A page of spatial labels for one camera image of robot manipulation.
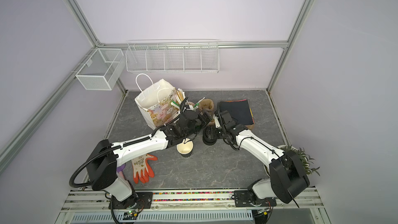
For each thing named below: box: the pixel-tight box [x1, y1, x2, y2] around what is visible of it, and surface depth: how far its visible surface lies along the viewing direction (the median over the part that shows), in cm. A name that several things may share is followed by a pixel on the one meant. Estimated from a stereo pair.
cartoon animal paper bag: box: [134, 73, 181, 130], surface depth 91 cm
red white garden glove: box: [131, 153, 159, 185], surface depth 82 cm
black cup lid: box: [202, 125, 218, 146], surface depth 78 cm
